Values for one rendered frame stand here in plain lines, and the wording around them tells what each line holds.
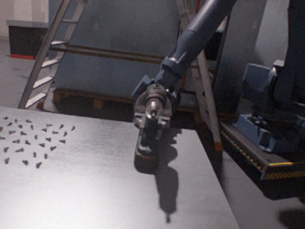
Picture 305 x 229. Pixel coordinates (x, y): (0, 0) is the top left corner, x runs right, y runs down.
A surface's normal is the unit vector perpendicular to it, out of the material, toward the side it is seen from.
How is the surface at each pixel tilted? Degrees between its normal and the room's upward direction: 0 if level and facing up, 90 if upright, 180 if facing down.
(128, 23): 90
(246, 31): 90
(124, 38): 90
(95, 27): 90
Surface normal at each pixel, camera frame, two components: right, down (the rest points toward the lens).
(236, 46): -0.04, 0.37
